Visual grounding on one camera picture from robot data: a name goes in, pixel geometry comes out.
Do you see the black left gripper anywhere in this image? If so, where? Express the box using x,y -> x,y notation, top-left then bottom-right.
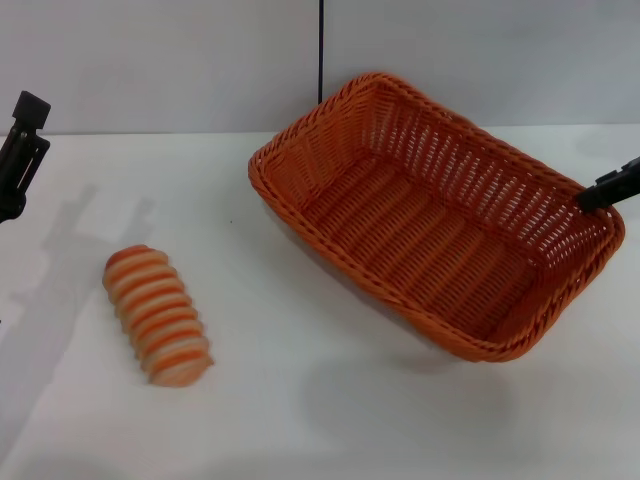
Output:
0,91 -> 52,225

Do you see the orange woven plastic basket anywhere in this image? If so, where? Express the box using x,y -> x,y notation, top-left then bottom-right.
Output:
247,72 -> 626,364

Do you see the striped orange toy bread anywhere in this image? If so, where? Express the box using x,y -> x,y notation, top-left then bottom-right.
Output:
102,243 -> 216,389

